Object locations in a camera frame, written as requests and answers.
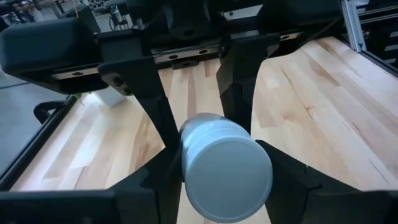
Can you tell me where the white plastic pill bottle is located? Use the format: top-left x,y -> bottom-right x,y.
179,112 -> 274,223

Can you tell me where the black table edge rail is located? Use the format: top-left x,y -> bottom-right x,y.
0,95 -> 78,191

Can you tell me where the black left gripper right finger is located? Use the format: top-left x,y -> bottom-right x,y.
256,139 -> 398,224

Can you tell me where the silver aluminium frame post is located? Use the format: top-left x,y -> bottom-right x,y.
341,0 -> 368,54

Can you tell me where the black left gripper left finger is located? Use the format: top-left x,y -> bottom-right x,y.
0,148 -> 185,224

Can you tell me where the black curved floor bracket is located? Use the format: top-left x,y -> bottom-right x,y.
33,100 -> 68,124

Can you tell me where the green plant in white pot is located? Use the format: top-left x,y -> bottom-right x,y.
77,86 -> 127,109

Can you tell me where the black equipment rack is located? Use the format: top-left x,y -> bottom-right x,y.
357,0 -> 398,75

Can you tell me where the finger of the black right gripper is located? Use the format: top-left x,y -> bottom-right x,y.
98,50 -> 182,154
215,32 -> 281,132

